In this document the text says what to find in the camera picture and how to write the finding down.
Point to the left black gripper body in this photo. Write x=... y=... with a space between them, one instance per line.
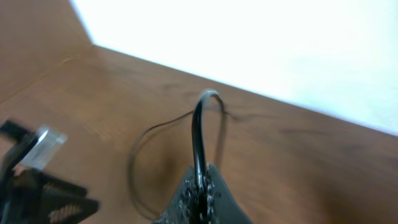
x=25 y=140

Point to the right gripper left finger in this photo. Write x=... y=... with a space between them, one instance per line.
x=183 y=206

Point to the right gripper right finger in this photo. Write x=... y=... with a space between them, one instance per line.
x=221 y=207

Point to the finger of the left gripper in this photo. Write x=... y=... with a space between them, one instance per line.
x=53 y=209
x=33 y=183

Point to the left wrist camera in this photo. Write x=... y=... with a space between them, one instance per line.
x=49 y=143

